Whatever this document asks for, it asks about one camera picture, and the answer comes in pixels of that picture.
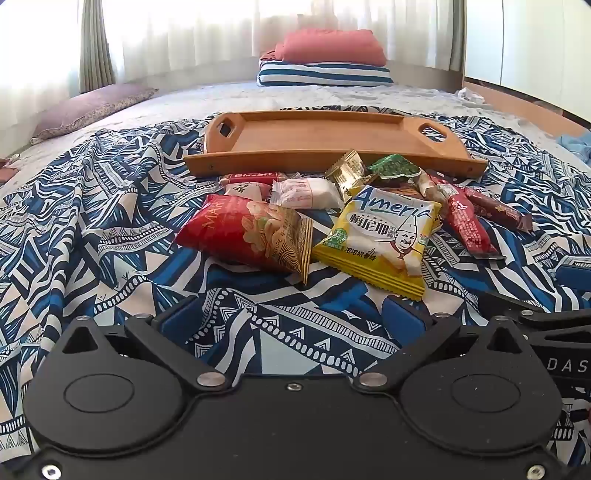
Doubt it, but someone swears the white wardrobe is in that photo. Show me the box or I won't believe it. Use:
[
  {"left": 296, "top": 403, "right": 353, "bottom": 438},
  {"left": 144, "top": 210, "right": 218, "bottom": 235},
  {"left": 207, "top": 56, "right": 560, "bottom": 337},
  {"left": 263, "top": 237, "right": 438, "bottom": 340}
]
[{"left": 464, "top": 0, "right": 591, "bottom": 121}]

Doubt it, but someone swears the blue white striped pillow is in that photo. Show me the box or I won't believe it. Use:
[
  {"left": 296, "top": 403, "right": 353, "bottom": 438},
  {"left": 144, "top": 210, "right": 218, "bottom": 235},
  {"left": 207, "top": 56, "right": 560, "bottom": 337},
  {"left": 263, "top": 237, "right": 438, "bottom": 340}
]
[{"left": 257, "top": 62, "right": 394, "bottom": 88}]

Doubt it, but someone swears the blue white patterned blanket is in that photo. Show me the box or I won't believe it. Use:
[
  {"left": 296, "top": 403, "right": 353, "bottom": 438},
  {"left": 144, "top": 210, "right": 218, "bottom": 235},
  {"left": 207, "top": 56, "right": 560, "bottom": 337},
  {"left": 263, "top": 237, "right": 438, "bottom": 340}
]
[{"left": 0, "top": 108, "right": 591, "bottom": 467}]

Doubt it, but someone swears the purple pillow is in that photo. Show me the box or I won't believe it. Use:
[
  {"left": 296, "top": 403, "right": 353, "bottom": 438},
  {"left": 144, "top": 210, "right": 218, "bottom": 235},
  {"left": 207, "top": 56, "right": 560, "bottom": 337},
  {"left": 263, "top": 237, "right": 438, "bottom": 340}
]
[{"left": 30, "top": 84, "right": 160, "bottom": 145}]

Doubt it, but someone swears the red pillow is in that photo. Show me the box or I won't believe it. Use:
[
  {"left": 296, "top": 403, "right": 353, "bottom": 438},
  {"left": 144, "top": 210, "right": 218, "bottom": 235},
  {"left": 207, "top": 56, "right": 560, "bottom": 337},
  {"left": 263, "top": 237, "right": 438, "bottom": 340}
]
[{"left": 259, "top": 28, "right": 387, "bottom": 66}]

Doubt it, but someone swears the red label biscuit packet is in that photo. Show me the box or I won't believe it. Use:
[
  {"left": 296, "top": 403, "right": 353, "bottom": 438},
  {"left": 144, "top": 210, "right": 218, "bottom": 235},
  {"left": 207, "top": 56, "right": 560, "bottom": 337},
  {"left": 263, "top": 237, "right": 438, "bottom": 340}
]
[{"left": 218, "top": 171, "right": 289, "bottom": 186}]

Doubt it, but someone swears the yellow cracker packet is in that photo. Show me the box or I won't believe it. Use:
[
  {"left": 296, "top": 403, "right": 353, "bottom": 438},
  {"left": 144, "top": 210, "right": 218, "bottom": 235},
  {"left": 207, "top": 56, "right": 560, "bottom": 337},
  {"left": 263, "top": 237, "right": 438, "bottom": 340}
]
[{"left": 311, "top": 185, "right": 443, "bottom": 301}]

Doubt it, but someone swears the white snack packet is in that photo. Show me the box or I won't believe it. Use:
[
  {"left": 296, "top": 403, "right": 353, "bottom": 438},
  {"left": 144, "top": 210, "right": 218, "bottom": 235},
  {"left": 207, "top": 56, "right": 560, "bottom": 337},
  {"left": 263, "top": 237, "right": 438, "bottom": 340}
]
[{"left": 270, "top": 178, "right": 347, "bottom": 210}]

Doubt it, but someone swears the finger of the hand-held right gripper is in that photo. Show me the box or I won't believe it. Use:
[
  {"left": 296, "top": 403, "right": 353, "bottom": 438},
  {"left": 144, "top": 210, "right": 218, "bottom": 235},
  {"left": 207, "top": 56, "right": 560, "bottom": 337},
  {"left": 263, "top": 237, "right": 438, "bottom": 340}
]
[
  {"left": 555, "top": 257, "right": 591, "bottom": 297},
  {"left": 480, "top": 291, "right": 591, "bottom": 335}
]

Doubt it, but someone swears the wooden tray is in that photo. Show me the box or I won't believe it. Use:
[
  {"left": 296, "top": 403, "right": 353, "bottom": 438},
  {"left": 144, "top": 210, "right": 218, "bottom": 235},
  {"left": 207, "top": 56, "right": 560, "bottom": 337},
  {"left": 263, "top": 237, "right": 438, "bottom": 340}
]
[{"left": 183, "top": 111, "right": 489, "bottom": 178}]

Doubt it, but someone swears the green pea packet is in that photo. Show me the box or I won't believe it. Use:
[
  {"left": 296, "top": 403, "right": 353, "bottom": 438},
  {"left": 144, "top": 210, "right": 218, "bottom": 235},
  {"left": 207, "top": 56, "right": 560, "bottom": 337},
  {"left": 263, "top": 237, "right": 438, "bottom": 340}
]
[{"left": 367, "top": 154, "right": 423, "bottom": 181}]

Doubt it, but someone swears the grey bed sheet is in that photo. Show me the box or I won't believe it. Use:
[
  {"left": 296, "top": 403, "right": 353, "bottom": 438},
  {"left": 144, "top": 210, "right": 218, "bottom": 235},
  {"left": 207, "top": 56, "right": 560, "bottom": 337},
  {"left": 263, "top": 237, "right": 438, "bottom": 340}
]
[{"left": 0, "top": 78, "right": 591, "bottom": 195}]

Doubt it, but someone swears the light blue cloth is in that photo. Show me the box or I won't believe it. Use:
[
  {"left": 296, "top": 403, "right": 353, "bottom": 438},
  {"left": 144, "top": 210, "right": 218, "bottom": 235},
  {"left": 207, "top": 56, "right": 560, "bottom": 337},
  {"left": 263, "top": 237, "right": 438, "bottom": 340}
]
[{"left": 556, "top": 134, "right": 591, "bottom": 164}]

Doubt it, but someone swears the red peanut bag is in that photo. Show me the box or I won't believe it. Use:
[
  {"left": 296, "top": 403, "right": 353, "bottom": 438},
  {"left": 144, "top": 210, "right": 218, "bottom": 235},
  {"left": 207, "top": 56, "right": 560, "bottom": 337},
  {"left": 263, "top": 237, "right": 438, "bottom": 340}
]
[{"left": 175, "top": 194, "right": 315, "bottom": 284}]

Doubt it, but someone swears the gold snack packet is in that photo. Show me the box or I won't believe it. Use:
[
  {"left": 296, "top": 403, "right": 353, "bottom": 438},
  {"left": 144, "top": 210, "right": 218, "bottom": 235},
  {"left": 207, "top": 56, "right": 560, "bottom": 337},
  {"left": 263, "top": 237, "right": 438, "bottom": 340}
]
[{"left": 324, "top": 150, "right": 379, "bottom": 204}]

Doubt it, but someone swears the wooden bed frame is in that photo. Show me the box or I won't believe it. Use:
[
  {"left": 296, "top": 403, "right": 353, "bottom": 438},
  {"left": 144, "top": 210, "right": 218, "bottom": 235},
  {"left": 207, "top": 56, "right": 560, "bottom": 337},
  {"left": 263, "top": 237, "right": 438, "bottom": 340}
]
[{"left": 462, "top": 78, "right": 591, "bottom": 139}]

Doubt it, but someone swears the long red snack packet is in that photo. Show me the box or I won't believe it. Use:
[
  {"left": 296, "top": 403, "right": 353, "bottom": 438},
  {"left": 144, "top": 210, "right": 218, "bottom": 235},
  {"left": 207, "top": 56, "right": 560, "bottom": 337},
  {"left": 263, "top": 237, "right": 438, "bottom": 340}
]
[{"left": 427, "top": 173, "right": 506, "bottom": 259}]

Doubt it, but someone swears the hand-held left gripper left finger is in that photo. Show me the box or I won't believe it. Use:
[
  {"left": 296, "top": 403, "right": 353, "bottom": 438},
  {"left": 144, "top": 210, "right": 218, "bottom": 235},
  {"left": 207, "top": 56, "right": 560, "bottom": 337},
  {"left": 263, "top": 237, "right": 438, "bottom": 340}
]
[{"left": 55, "top": 295, "right": 229, "bottom": 393}]

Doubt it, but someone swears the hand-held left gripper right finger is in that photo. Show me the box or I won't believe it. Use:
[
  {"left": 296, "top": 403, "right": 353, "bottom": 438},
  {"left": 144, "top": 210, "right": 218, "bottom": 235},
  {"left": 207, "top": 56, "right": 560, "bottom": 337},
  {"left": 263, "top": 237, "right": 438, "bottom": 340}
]
[{"left": 353, "top": 295, "right": 532, "bottom": 393}]

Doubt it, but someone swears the dark red snack bar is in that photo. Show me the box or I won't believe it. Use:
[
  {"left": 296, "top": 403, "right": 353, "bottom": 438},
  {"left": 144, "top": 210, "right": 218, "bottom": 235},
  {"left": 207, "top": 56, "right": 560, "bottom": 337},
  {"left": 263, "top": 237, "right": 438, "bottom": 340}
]
[{"left": 464, "top": 187, "right": 534, "bottom": 232}]

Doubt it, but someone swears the red-edged biscuit packet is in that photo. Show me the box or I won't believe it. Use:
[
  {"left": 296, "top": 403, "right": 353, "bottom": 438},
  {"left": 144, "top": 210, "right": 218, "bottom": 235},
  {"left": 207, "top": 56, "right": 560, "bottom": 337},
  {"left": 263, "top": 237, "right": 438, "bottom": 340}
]
[{"left": 224, "top": 182, "right": 274, "bottom": 202}]

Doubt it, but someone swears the white sheer curtain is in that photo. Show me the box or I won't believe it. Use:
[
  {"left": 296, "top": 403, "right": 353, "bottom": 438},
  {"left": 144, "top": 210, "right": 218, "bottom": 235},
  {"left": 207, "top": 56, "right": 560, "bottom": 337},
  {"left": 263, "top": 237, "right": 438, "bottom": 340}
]
[{"left": 0, "top": 0, "right": 467, "bottom": 93}]

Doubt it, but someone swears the olive curtain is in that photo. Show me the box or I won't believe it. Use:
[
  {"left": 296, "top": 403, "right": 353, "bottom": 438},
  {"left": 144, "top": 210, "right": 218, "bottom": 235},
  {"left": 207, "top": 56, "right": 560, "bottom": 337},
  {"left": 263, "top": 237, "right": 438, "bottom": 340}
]
[{"left": 79, "top": 0, "right": 115, "bottom": 93}]

